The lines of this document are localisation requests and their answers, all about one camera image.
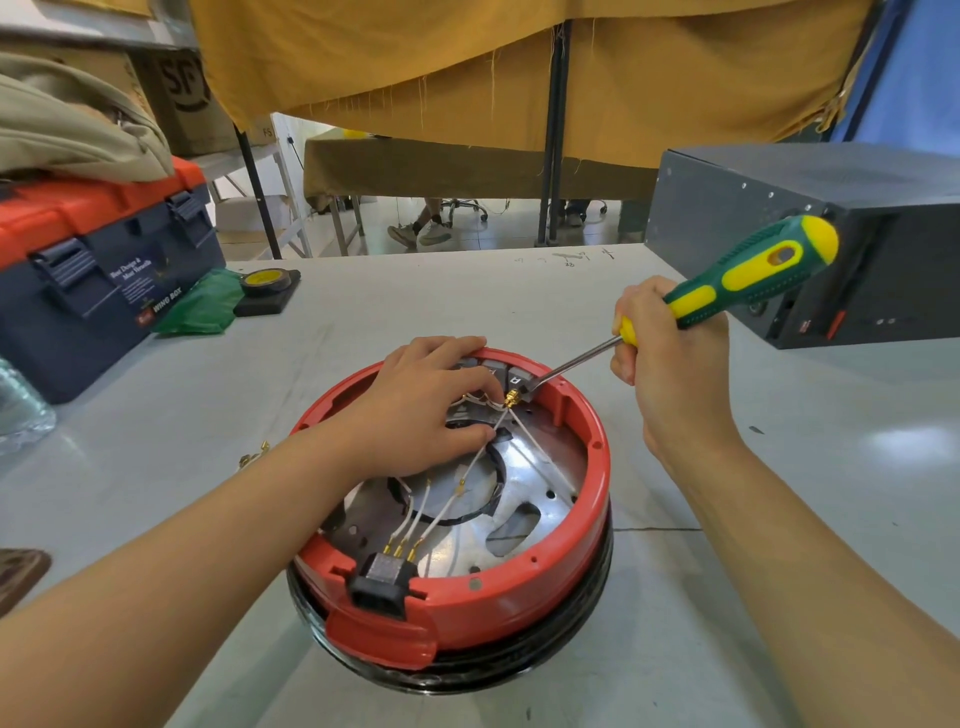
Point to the person's right forearm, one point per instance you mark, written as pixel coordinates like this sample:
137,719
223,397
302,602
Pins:
810,600

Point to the red round cooker base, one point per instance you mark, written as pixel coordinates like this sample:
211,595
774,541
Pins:
510,600

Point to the yellow tape roll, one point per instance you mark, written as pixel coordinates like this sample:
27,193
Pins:
264,280

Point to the stool with wheeled base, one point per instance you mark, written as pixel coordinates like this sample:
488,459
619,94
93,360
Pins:
465,210

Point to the blue toolbox with orange lid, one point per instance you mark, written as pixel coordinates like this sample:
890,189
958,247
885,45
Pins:
90,300

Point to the brown flat object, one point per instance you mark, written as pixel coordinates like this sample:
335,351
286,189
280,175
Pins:
19,577

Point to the table with olive cloth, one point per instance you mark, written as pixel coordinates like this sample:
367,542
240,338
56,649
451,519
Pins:
450,169

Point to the person's left forearm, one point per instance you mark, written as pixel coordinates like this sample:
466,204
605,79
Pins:
172,600

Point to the green plastic bag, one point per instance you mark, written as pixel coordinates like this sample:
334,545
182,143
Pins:
199,304

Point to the black metal pole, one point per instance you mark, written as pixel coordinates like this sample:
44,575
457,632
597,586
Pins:
555,135

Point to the black power socket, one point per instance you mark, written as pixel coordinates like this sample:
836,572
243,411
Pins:
382,583

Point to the beige fabric bag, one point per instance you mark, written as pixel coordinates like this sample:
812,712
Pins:
67,127

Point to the brown cardboard box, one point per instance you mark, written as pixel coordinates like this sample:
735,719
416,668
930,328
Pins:
195,105

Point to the dark grey metal box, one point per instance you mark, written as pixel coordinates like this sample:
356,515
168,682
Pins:
862,225

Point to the white metal shelf frame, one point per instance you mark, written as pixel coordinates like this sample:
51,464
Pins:
277,195

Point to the person's left thumb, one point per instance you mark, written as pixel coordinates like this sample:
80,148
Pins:
469,439

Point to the mustard yellow fabric curtain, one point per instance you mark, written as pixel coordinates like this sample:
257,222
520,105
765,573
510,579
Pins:
600,75

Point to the clear plastic bottle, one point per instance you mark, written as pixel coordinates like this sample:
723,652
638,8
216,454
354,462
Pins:
21,409

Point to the person's right hand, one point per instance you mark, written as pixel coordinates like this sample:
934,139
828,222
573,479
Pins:
682,375

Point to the person's left hand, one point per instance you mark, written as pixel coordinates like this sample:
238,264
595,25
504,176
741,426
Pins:
409,405

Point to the small brass screws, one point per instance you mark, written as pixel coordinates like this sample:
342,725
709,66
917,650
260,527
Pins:
255,454

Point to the blue fabric sheet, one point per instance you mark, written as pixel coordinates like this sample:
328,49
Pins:
907,67

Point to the person's right thumb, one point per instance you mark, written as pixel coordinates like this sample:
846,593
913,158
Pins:
624,367

